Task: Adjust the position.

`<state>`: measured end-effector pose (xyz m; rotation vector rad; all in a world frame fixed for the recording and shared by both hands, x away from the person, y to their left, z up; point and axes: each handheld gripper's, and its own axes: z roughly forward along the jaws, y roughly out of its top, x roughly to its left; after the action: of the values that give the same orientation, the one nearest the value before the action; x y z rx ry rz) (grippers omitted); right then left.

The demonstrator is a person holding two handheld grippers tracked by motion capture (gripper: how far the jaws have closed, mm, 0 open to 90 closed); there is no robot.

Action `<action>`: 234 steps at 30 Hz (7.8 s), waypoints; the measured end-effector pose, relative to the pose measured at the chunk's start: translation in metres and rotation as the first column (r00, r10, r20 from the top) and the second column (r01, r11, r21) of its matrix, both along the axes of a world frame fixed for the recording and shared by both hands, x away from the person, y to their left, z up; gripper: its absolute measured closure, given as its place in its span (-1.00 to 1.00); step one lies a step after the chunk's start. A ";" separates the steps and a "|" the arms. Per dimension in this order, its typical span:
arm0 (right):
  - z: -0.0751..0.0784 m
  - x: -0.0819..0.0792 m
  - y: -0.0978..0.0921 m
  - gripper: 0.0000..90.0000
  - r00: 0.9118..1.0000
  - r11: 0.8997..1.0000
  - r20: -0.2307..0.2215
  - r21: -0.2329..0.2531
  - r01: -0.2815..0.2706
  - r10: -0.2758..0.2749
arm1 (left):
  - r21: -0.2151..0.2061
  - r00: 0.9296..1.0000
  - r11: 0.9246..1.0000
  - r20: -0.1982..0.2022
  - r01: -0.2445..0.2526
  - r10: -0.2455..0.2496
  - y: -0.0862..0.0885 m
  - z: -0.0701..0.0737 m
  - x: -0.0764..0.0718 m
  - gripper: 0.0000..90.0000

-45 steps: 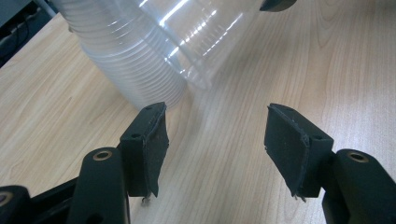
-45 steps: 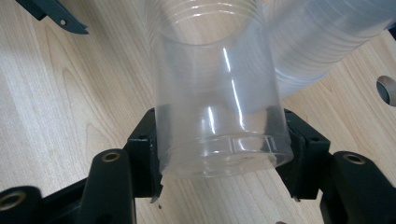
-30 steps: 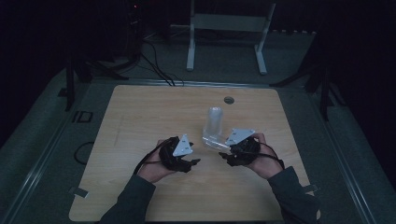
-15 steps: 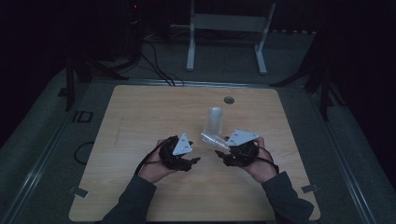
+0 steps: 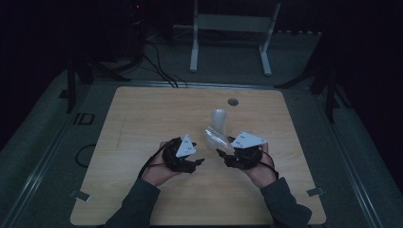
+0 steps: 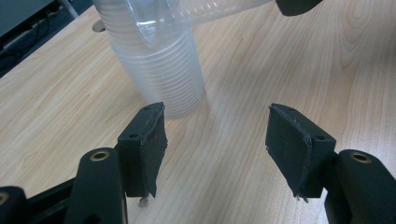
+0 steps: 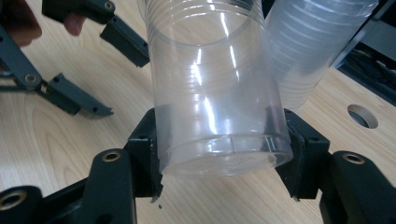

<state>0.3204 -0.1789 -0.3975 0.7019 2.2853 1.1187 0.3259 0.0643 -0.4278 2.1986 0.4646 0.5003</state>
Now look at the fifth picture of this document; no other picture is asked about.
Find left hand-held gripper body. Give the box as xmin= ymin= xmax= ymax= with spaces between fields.
xmin=162 ymin=133 xmax=198 ymax=174

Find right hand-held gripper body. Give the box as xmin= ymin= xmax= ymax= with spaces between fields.
xmin=225 ymin=130 xmax=268 ymax=171

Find person's left hand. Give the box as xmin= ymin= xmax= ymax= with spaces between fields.
xmin=142 ymin=141 xmax=185 ymax=187

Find person's right hand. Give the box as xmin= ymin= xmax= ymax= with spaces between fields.
xmin=242 ymin=142 xmax=279 ymax=190

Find grey tape strip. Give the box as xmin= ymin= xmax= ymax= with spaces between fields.
xmin=306 ymin=186 xmax=327 ymax=198
xmin=69 ymin=189 xmax=91 ymax=202

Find black tripod stand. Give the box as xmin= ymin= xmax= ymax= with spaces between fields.
xmin=65 ymin=51 xmax=132 ymax=114
xmin=274 ymin=61 xmax=354 ymax=125

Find white metal stand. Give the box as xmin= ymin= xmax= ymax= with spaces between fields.
xmin=189 ymin=0 xmax=282 ymax=77

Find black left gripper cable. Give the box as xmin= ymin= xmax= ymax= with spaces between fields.
xmin=137 ymin=138 xmax=179 ymax=179

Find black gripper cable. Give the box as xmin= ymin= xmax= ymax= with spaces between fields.
xmin=259 ymin=149 xmax=280 ymax=181
xmin=137 ymin=138 xmax=179 ymax=179

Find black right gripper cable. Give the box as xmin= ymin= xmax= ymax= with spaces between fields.
xmin=259 ymin=149 xmax=280 ymax=181

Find black floor cables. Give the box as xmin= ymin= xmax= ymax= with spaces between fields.
xmin=142 ymin=40 xmax=188 ymax=89

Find black looped cable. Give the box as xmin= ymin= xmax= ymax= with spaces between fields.
xmin=74 ymin=143 xmax=97 ymax=169

